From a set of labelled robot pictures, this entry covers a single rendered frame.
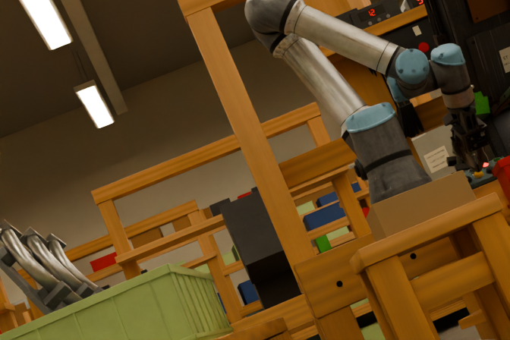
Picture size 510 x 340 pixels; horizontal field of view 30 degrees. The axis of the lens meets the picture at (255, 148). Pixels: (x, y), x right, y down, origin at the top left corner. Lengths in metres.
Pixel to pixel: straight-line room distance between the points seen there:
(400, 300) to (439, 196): 0.24
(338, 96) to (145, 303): 0.78
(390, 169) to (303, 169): 1.08
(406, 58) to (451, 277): 0.51
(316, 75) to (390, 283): 0.61
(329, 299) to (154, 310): 0.72
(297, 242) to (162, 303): 1.27
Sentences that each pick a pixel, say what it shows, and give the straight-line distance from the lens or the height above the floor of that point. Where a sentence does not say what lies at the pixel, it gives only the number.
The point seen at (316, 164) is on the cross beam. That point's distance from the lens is 3.22.
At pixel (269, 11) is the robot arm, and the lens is 2.30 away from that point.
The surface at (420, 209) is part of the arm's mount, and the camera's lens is 2.09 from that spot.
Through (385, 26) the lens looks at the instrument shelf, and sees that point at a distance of 3.12.
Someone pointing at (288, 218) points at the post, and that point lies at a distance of 3.10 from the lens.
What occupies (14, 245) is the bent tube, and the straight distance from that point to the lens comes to 2.05.
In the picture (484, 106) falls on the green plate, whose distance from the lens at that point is 2.84.
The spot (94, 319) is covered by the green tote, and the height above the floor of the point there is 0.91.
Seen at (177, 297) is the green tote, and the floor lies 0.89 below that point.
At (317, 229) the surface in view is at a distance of 9.67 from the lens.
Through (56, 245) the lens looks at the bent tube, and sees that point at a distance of 2.43.
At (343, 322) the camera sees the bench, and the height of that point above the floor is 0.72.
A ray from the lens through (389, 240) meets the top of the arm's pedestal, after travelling 2.04.
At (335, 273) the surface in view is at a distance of 2.48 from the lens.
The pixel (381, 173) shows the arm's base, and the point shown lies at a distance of 2.16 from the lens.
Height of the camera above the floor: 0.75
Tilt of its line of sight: 11 degrees up
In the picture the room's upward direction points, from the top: 23 degrees counter-clockwise
